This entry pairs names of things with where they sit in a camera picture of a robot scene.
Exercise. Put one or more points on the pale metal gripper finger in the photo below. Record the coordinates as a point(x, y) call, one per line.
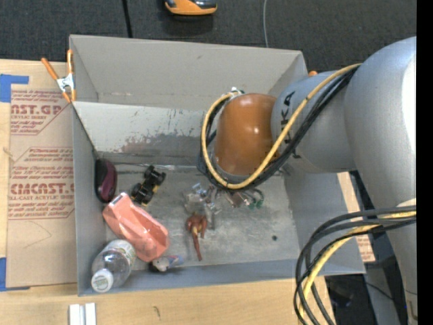
point(212, 216)
point(193, 197)

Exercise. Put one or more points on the brown toy animal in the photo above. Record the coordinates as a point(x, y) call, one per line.
point(196, 224)

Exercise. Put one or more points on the grey metal bin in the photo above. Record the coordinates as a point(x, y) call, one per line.
point(236, 229)

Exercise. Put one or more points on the black and yellow toy car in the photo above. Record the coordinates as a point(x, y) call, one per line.
point(147, 185)

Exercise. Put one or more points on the small grey and blue toy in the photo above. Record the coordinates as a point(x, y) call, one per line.
point(164, 264)

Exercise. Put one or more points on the dark maroon computer mouse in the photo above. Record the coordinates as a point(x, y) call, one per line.
point(106, 181)

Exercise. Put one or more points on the clear plastic bottle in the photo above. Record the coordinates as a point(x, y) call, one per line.
point(113, 262)

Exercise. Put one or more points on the brown cardboard board, red print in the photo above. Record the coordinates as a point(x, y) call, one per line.
point(40, 235)

